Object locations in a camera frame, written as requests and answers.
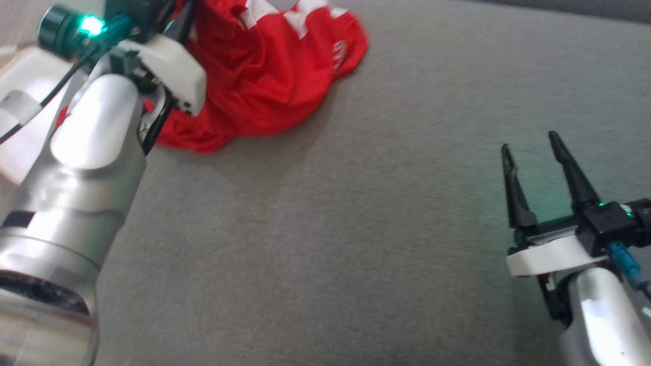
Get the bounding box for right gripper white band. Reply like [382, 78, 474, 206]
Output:
[501, 131, 611, 326]

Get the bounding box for grey sofa seat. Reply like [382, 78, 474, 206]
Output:
[94, 0, 651, 366]

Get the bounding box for white cable clip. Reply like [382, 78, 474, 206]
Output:
[0, 90, 42, 134]

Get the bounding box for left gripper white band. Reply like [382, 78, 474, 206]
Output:
[104, 0, 207, 156]

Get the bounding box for blue connector cable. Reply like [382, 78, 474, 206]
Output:
[607, 241, 651, 301]

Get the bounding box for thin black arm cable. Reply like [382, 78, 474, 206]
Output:
[0, 46, 102, 145]

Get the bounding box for red and white jersey shirt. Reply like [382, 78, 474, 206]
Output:
[55, 0, 369, 154]

